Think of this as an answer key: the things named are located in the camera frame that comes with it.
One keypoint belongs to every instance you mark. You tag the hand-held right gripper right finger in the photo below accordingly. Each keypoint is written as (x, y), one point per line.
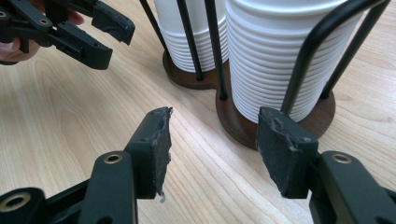
(285, 149)

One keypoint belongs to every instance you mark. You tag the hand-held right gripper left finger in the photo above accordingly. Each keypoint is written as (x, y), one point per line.
(151, 155)

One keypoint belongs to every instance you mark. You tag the white cup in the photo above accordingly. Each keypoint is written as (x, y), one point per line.
(169, 25)

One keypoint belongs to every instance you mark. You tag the stack of white cups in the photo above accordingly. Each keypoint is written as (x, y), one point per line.
(264, 46)

